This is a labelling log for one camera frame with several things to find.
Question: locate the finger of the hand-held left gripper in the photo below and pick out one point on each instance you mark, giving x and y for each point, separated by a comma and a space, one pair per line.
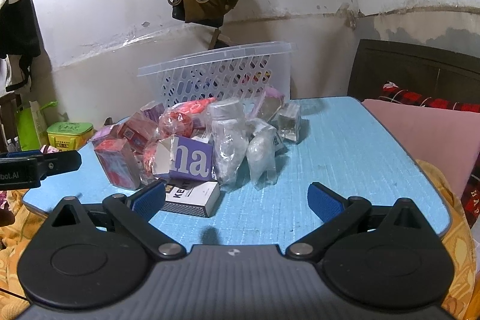
63, 160
22, 154

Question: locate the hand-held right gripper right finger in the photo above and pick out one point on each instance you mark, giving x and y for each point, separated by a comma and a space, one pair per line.
324, 200

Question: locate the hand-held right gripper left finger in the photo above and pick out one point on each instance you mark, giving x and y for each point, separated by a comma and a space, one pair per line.
148, 198

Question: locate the pink white box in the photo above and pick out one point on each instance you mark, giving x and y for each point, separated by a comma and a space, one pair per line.
116, 162

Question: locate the dark box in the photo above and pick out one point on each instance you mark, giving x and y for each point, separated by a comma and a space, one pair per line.
289, 123

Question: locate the clear plastic basket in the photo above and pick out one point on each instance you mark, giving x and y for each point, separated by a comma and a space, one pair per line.
225, 57

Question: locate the lime green container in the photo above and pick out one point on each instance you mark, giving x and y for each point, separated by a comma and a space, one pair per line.
69, 136

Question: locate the green paper bag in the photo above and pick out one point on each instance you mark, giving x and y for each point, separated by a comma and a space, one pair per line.
30, 127

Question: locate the wooden chair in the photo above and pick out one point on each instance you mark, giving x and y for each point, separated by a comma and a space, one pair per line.
5, 117

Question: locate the red patterned packet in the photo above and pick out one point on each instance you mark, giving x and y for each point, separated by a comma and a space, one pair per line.
150, 155

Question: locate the black and white flat box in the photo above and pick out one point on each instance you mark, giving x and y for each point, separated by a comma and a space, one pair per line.
195, 194

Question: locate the lilac box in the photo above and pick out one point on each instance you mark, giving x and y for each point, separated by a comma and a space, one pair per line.
103, 134

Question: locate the purple box with white letters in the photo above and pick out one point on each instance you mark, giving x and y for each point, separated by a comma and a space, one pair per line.
191, 162

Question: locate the pink red box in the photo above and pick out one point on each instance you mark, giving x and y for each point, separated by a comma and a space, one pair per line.
135, 132

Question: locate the clear bag with white contents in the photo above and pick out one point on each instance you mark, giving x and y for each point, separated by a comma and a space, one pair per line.
260, 155

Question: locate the red ball in plastic bag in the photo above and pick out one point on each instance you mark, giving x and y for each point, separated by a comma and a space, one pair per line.
176, 125

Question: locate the white hanging garment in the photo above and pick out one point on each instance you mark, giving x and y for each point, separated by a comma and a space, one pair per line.
9, 74

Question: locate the purple box in clear wrap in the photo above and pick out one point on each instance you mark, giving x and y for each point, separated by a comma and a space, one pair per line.
153, 113

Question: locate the clear bottle with grey cap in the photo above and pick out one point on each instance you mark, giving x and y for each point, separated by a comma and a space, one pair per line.
227, 140

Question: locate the pink red wrapped roll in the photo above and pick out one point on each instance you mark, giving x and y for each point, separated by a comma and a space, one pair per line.
195, 106

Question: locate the pink packet in clear bag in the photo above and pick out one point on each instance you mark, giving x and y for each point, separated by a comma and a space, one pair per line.
272, 100

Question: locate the pink pillow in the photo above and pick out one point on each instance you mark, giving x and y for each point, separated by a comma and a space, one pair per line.
423, 140

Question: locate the white and black jacket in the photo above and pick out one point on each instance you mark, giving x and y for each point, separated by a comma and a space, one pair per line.
17, 27

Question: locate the red plaid cloth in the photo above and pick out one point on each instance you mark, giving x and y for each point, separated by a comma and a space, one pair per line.
431, 100

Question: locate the red printed pillow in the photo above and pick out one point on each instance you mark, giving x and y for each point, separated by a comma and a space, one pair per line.
472, 192

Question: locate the dark wooden headboard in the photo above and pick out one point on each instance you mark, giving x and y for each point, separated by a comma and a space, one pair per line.
412, 65

